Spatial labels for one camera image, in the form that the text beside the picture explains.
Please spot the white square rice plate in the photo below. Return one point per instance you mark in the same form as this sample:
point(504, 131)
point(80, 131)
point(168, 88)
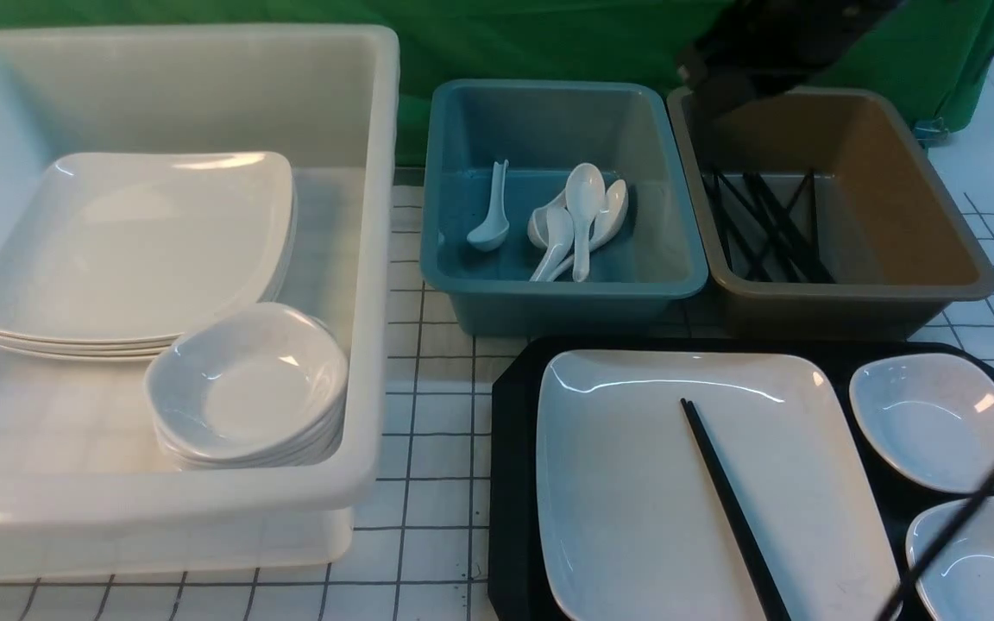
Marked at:
point(630, 525)

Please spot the black chopstick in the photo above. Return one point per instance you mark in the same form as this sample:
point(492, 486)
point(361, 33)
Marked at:
point(768, 594)

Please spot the white bowl tray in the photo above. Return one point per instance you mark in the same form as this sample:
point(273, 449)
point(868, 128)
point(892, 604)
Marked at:
point(929, 416)
point(989, 561)

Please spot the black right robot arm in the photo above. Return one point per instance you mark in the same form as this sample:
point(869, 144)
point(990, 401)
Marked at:
point(761, 49)

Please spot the large white plastic tub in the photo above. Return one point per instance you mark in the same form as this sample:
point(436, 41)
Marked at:
point(84, 490)

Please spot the stack of white square plates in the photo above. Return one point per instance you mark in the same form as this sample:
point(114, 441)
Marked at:
point(116, 249)

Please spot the stack of white bowls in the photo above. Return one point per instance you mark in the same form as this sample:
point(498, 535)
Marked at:
point(263, 387)

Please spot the black serving tray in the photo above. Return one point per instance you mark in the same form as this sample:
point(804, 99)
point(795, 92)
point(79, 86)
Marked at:
point(517, 584)

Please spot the white spoon short middle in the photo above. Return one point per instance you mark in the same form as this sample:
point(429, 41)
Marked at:
point(537, 227)

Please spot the blue plastic bin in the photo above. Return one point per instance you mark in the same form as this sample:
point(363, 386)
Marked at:
point(545, 129)

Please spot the white spoon long centre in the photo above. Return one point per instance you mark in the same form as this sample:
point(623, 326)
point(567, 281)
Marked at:
point(585, 197)

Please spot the black chopsticks in bin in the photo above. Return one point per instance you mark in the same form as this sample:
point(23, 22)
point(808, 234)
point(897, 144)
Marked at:
point(790, 251)

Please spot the brown plastic bin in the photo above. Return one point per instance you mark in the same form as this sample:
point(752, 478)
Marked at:
point(890, 232)

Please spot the metal clamp on backdrop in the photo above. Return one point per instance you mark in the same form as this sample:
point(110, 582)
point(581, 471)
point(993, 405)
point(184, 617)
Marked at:
point(931, 133)

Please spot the green cloth backdrop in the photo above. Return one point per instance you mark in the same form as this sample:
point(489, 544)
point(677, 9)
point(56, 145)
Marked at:
point(925, 58)

